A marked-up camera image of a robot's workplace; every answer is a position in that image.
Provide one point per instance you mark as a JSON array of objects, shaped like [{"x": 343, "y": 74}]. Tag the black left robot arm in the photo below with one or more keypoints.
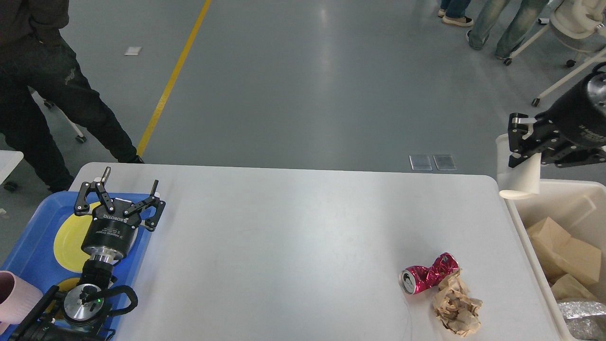
[{"x": 92, "y": 309}]

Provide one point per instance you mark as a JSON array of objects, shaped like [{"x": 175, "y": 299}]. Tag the crushed red can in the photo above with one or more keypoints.
[{"x": 416, "y": 279}]

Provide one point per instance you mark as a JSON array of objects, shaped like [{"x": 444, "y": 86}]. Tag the white paper cup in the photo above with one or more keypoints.
[{"x": 520, "y": 182}]

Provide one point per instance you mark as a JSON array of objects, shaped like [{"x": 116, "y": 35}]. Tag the beige plastic bin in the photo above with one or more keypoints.
[{"x": 579, "y": 207}]

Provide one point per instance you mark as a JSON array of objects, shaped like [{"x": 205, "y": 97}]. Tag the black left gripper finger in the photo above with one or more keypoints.
[
  {"x": 81, "y": 207},
  {"x": 132, "y": 214}
]

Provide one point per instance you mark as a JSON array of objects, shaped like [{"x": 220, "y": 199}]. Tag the brown paper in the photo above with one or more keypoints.
[{"x": 457, "y": 311}]

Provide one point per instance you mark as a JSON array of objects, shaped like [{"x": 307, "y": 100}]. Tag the foil tray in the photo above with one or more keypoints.
[{"x": 584, "y": 319}]

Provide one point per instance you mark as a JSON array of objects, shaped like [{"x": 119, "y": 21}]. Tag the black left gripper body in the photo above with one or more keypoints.
[{"x": 112, "y": 231}]

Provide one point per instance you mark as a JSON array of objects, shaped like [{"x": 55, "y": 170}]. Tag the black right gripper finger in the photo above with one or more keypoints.
[
  {"x": 528, "y": 137},
  {"x": 573, "y": 155}
]

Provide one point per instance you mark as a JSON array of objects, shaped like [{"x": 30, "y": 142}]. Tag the floor outlet plate right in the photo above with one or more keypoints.
[{"x": 445, "y": 162}]

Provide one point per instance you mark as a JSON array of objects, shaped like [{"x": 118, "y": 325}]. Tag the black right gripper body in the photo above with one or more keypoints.
[{"x": 580, "y": 113}]

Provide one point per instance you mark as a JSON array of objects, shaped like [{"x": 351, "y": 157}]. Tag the floor outlet plate left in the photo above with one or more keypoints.
[{"x": 421, "y": 162}]

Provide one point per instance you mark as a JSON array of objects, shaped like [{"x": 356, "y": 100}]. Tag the brown paper bag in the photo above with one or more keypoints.
[{"x": 569, "y": 264}]

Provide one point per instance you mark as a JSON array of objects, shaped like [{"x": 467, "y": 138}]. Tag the grey chair at left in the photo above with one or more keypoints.
[{"x": 51, "y": 106}]

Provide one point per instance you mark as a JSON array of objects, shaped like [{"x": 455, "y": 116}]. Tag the white side table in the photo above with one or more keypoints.
[{"x": 8, "y": 161}]

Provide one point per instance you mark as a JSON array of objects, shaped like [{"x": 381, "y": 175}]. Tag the yellow plate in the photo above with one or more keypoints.
[{"x": 68, "y": 241}]

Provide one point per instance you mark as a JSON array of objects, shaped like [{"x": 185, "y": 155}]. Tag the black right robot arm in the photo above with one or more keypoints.
[{"x": 572, "y": 132}]

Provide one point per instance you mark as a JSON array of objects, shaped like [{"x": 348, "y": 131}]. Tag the floor outlet plate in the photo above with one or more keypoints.
[
  {"x": 445, "y": 162},
  {"x": 421, "y": 162}
]

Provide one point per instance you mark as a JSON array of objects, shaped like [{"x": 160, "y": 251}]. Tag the pink ribbed mug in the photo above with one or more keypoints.
[{"x": 17, "y": 299}]

